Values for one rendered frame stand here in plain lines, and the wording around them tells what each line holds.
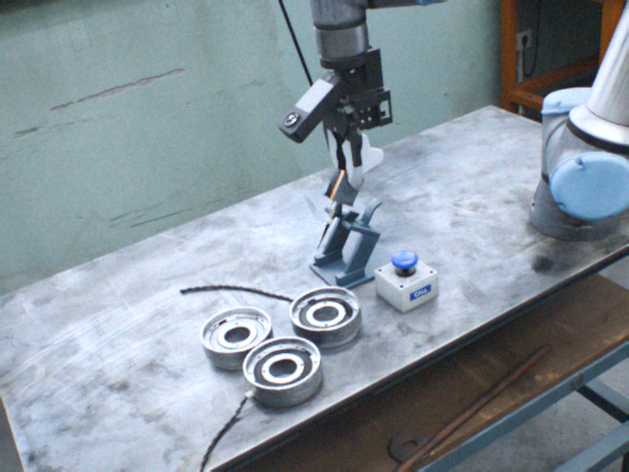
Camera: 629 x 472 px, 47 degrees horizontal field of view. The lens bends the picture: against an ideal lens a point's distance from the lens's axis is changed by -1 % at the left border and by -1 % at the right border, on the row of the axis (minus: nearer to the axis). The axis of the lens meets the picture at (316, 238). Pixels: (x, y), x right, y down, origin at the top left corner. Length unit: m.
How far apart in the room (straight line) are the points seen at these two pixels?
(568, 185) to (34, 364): 0.84
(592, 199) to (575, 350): 0.42
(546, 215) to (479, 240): 0.12
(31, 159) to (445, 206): 1.55
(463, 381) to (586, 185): 0.46
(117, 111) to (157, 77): 0.18
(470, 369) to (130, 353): 0.61
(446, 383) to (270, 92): 1.66
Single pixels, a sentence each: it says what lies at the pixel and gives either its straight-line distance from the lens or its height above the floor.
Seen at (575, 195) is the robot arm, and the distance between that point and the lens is 1.08.
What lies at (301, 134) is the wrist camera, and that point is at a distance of 1.04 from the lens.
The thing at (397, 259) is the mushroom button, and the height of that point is 0.87.
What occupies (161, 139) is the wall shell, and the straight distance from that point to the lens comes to 2.63.
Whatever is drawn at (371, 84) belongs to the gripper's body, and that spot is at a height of 1.11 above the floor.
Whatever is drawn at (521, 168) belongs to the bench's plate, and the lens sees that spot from 1.50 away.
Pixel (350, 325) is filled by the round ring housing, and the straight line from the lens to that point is 1.04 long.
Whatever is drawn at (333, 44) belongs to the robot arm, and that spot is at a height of 1.19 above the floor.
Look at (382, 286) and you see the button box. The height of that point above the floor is 0.83.
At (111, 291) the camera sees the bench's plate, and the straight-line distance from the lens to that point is 1.30.
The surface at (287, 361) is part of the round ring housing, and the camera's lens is 1.02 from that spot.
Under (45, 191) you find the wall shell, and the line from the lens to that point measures 2.58.
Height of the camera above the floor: 1.48
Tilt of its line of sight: 31 degrees down
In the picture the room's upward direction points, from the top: 9 degrees counter-clockwise
